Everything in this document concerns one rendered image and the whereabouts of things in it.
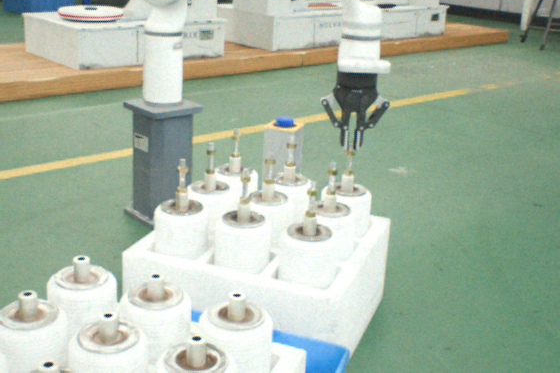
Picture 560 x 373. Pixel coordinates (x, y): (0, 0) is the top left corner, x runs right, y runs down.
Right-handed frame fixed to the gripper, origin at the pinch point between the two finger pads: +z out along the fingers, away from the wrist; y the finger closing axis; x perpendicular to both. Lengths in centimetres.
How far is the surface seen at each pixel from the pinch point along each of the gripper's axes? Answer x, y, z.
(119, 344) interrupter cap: 58, 36, 10
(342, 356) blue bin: 35.6, 5.1, 24.7
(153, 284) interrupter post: 46, 33, 8
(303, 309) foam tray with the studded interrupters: 29.5, 10.8, 20.1
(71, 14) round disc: -212, 92, 6
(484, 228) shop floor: -44, -45, 35
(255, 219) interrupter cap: 16.8, 18.4, 10.0
